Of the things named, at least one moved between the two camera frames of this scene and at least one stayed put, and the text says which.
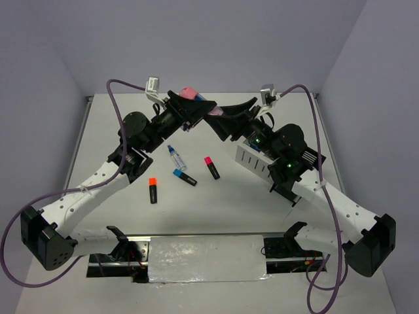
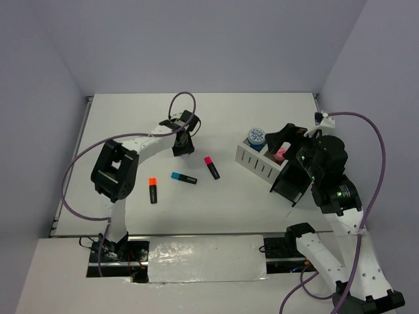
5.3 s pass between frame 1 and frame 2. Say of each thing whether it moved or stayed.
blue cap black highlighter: moved
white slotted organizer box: stayed
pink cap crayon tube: moved
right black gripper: moved
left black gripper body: moved
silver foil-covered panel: stayed
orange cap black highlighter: stayed
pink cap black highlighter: stayed
